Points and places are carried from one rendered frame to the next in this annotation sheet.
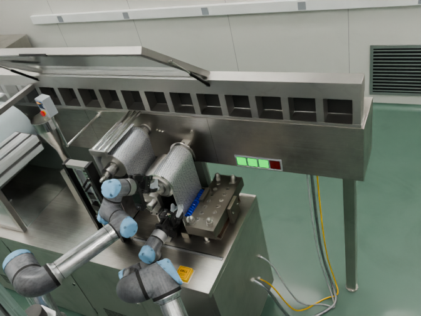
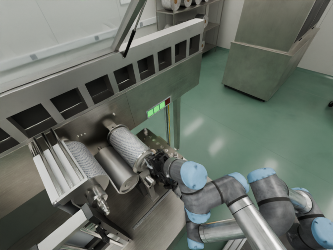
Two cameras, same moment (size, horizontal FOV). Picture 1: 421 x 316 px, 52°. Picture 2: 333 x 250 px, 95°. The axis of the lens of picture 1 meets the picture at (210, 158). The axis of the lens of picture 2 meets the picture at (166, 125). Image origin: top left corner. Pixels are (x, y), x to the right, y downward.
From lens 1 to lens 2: 167 cm
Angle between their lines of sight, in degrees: 55
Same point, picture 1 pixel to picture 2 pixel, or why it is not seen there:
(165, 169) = (139, 145)
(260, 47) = not seen: hidden behind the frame
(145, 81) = (48, 84)
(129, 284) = (290, 211)
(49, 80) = not seen: outside the picture
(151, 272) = (276, 184)
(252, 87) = (156, 44)
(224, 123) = (138, 89)
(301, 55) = not seen: hidden behind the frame
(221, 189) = (147, 140)
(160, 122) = (80, 125)
